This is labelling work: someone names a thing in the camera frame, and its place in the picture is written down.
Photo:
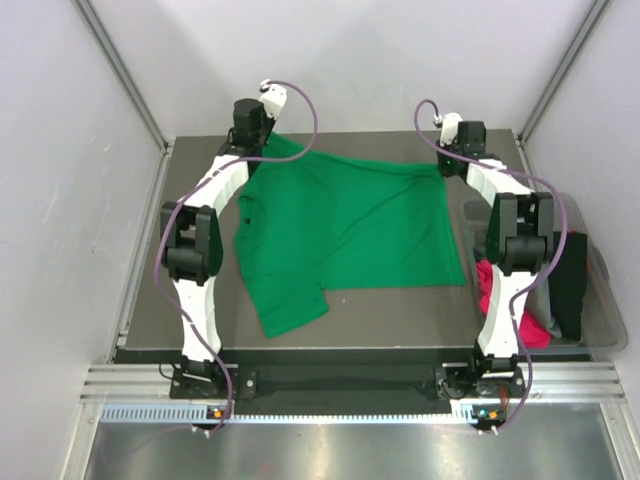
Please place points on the pink t-shirt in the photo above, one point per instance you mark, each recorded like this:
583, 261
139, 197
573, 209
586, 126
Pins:
532, 332

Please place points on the aluminium corner post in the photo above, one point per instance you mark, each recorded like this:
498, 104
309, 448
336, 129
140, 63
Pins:
586, 28
106, 45

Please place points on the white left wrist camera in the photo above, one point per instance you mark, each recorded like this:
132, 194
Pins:
273, 97

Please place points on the grey slotted cable duct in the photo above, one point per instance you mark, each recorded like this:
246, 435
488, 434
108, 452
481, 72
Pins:
209, 415

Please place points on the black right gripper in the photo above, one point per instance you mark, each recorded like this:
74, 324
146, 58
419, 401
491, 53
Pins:
444, 171

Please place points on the left aluminium corner post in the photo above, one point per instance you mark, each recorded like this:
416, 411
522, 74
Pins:
106, 45

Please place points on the grey t-shirt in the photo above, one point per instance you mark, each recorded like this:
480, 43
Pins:
538, 304

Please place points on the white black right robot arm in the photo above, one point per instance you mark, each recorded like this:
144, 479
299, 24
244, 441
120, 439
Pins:
518, 242

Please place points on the aluminium front frame rail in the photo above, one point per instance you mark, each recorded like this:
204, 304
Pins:
553, 382

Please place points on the green t-shirt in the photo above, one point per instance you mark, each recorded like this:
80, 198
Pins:
313, 222

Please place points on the right aluminium corner post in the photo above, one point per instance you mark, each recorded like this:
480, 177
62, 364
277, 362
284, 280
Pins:
586, 28

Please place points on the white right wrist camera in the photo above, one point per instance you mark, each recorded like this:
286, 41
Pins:
448, 126

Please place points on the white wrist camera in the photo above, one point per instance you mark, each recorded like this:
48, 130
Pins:
448, 126
273, 97

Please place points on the clear plastic storage bin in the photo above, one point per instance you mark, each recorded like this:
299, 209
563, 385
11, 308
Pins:
602, 327

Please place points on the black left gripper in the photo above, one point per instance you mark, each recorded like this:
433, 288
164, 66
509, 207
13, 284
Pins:
268, 121

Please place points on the black folded t-shirt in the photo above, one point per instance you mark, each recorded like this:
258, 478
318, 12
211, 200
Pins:
567, 286

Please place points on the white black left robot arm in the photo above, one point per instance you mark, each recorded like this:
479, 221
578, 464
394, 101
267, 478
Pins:
193, 250

